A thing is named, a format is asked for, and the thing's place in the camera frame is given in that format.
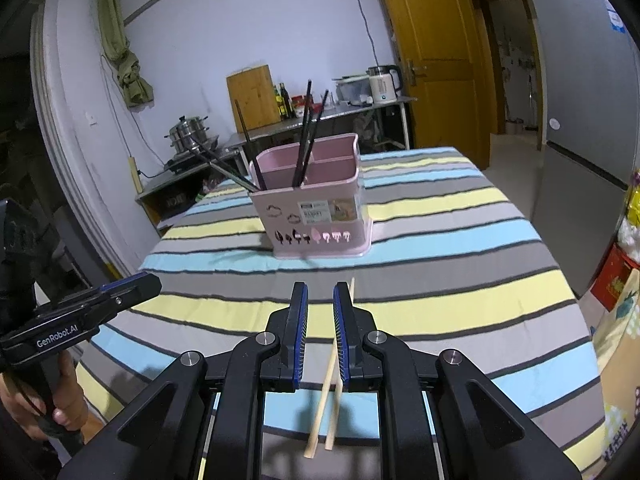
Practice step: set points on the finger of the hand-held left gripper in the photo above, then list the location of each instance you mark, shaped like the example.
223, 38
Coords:
140, 287

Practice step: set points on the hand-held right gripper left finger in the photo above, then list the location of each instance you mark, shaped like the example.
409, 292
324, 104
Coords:
300, 340

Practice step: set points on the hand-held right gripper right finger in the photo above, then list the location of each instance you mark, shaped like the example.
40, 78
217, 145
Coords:
339, 340

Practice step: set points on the wooden chopstick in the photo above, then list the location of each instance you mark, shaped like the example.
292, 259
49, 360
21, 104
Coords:
335, 420
322, 400

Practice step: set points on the pink plastic utensil basket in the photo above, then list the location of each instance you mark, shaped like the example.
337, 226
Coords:
315, 210

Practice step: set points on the metal chopstick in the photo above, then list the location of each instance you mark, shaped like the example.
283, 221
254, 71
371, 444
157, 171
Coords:
220, 170
227, 169

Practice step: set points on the person's left hand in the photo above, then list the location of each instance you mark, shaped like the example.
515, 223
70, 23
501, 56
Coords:
67, 390

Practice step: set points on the beige power strip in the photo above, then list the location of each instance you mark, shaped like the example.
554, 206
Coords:
135, 175

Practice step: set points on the black induction cooker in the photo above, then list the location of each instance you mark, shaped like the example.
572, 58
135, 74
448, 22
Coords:
185, 162

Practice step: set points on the striped tablecloth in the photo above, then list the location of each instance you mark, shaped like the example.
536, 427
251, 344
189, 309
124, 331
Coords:
475, 260

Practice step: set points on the stainless steel pot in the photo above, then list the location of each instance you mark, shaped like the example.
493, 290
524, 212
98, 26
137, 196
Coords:
189, 132

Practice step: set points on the wooden cutting board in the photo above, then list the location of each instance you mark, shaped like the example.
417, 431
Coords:
252, 100

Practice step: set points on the green hanging cloth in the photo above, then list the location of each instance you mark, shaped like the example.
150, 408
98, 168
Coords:
125, 60

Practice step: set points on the dark bottle yellow label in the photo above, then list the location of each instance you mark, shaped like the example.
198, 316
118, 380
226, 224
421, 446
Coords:
276, 102

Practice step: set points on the stainless steel counter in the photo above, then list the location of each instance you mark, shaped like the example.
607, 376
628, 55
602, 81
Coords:
350, 110

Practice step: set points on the red jar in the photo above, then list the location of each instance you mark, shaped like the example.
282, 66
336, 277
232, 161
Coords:
299, 107

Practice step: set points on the dark glass bottle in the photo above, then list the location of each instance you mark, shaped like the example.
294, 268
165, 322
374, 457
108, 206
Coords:
285, 102

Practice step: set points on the clear plastic container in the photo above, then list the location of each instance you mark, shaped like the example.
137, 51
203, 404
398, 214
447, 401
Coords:
352, 91

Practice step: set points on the white electric kettle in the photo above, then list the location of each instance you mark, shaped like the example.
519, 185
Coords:
382, 85

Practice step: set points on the red cardboard box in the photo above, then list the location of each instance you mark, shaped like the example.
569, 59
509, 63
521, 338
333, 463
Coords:
612, 280

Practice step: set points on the yellow printed bag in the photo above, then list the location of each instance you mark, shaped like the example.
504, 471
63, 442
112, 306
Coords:
622, 360

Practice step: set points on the yellow wooden door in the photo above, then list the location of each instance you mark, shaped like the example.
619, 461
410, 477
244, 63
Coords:
430, 60

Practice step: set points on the white plastic bag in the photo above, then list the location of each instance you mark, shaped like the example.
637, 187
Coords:
631, 230

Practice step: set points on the grey refrigerator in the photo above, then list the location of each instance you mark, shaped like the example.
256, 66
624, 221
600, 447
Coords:
585, 110

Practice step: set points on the white wall switch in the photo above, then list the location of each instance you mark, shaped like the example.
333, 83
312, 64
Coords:
92, 119

